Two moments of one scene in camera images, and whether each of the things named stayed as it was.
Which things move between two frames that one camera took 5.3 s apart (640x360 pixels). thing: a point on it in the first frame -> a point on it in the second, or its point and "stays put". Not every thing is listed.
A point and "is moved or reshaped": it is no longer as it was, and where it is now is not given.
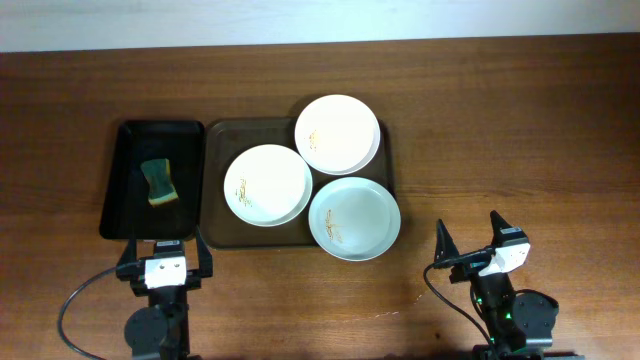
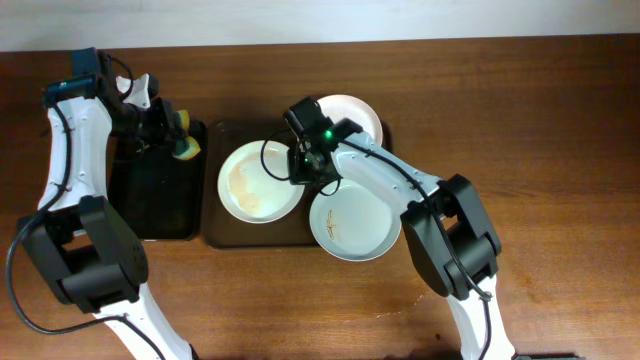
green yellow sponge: [158, 173] -> [186, 148]
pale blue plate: [355, 219] stays put
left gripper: [130, 271] -> [165, 130]
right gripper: [446, 249] -> [296, 175]
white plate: [268, 185] is moved or reshaped
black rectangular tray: [154, 186] stays put
